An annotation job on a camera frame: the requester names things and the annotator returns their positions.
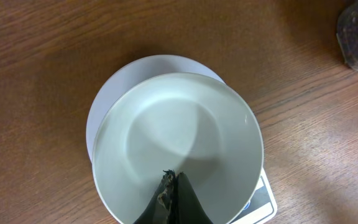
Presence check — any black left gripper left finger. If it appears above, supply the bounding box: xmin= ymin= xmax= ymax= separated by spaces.
xmin=134 ymin=170 xmax=176 ymax=224

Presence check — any white digital kitchen scale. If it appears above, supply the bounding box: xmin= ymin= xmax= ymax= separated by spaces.
xmin=86 ymin=55 xmax=278 ymax=223

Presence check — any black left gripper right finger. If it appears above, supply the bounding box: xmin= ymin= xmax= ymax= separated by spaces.
xmin=175 ymin=172 xmax=212 ymax=224

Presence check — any white round bowl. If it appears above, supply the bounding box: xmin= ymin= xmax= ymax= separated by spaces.
xmin=92 ymin=73 xmax=264 ymax=223

